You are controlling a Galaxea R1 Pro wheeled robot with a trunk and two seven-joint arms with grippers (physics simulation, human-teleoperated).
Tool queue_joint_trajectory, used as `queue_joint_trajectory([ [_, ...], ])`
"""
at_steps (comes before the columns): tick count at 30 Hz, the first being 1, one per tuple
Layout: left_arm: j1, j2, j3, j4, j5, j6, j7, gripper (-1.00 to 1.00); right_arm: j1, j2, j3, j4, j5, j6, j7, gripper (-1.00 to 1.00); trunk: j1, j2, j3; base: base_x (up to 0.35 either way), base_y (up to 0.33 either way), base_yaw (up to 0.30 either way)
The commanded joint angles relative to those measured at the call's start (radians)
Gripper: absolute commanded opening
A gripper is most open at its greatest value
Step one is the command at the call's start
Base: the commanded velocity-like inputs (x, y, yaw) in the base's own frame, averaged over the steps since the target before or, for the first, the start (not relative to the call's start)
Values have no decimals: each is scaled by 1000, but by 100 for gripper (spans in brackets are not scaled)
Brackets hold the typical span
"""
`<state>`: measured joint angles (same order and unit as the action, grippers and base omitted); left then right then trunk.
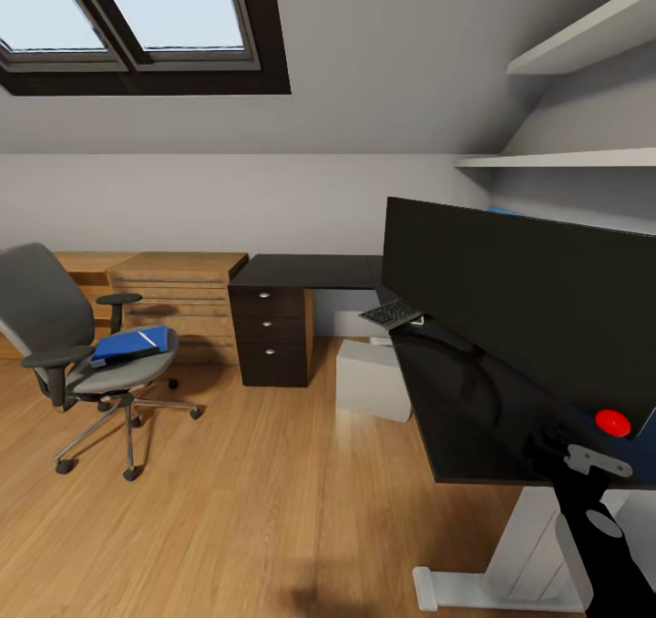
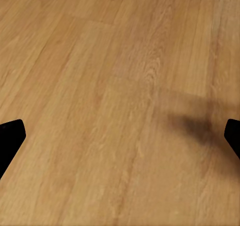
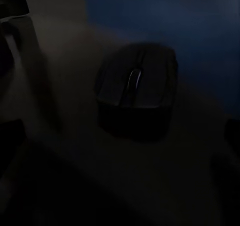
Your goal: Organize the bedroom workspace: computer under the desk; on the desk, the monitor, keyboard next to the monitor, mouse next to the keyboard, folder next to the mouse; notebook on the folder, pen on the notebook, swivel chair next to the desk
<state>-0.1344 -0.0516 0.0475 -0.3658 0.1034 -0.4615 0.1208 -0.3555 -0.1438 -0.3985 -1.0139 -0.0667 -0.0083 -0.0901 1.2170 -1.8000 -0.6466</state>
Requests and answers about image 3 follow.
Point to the monitor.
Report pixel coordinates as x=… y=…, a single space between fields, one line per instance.
x=10 y=8

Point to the desk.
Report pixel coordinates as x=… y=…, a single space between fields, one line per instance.
x=82 y=164

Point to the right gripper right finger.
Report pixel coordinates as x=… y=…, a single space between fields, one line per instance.
x=232 y=135

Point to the mouse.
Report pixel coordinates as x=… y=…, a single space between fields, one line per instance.
x=139 y=80

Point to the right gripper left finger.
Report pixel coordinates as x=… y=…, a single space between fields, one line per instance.
x=12 y=135

